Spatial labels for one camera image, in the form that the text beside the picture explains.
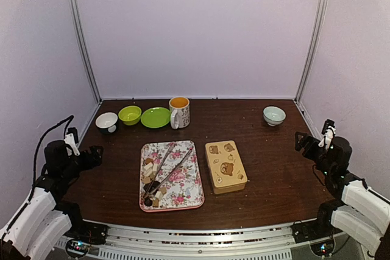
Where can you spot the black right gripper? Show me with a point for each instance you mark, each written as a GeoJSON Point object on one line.
{"type": "Point", "coordinates": [306, 139]}

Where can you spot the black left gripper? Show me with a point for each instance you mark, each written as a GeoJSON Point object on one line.
{"type": "Point", "coordinates": [89, 164]}

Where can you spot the white chocolate cube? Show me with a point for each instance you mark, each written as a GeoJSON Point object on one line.
{"type": "Point", "coordinates": [159, 195]}

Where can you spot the beige bear tin box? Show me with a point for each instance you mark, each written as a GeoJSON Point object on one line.
{"type": "Point", "coordinates": [226, 172]}

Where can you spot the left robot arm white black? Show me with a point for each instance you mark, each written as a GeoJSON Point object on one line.
{"type": "Point", "coordinates": [44, 217]}

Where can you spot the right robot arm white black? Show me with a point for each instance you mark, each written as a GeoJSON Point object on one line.
{"type": "Point", "coordinates": [356, 209]}

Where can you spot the dark round chocolate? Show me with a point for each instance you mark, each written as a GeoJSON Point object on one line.
{"type": "Point", "coordinates": [152, 185]}
{"type": "Point", "coordinates": [148, 202]}

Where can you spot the dark round chocolate front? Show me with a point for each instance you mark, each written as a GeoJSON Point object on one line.
{"type": "Point", "coordinates": [148, 202]}

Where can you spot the white black bowl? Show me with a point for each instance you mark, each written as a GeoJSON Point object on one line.
{"type": "Point", "coordinates": [107, 123]}

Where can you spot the pale blue ceramic bowl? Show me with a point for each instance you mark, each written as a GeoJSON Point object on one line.
{"type": "Point", "coordinates": [274, 115]}

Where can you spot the green plastic bowl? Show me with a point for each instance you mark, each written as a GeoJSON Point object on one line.
{"type": "Point", "coordinates": [130, 115]}

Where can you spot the green plastic plate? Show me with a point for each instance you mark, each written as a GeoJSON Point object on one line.
{"type": "Point", "coordinates": [156, 117]}

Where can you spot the floral rectangular tray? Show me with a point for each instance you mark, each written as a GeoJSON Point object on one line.
{"type": "Point", "coordinates": [175, 166]}

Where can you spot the white mug orange inside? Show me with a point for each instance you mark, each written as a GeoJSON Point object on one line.
{"type": "Point", "coordinates": [180, 112]}

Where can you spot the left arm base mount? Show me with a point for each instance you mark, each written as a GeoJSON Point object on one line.
{"type": "Point", "coordinates": [89, 233]}

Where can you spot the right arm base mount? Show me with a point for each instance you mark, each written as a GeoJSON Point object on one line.
{"type": "Point", "coordinates": [309, 231]}

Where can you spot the aluminium front rail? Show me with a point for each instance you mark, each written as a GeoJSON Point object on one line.
{"type": "Point", "coordinates": [125, 242]}

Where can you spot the right aluminium frame post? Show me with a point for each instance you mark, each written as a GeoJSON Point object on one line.
{"type": "Point", "coordinates": [314, 40]}

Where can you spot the aluminium frame post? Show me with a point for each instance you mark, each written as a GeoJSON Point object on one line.
{"type": "Point", "coordinates": [81, 42]}
{"type": "Point", "coordinates": [314, 40]}

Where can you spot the left aluminium frame post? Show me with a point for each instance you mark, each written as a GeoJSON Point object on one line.
{"type": "Point", "coordinates": [81, 42]}

